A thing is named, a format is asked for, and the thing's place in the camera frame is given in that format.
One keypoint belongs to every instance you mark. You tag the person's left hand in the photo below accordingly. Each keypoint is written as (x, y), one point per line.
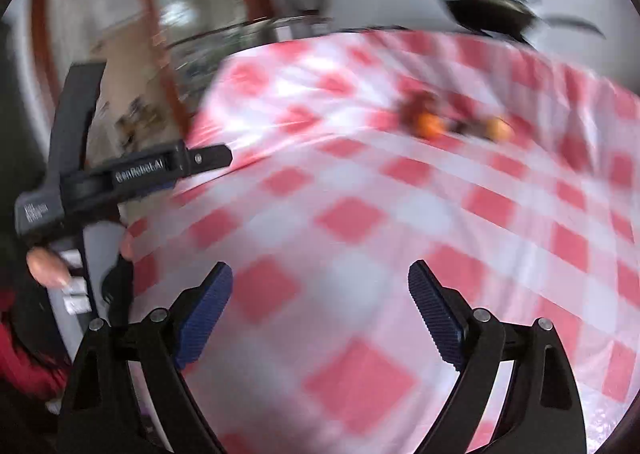
(47, 269)

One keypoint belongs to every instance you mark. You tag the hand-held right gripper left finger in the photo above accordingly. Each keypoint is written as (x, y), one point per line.
(207, 319)

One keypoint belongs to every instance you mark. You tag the red white checkered tablecloth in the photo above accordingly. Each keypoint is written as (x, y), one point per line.
(375, 234)

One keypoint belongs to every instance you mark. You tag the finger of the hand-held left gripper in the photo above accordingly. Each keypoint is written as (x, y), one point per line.
(210, 157)

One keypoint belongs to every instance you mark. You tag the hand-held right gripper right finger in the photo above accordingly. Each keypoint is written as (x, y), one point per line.
(435, 314)

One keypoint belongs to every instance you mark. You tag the black frying pan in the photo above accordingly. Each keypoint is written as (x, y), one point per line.
(492, 14)

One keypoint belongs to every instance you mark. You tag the brown cardboard box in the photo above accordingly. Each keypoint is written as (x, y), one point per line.
(130, 74)

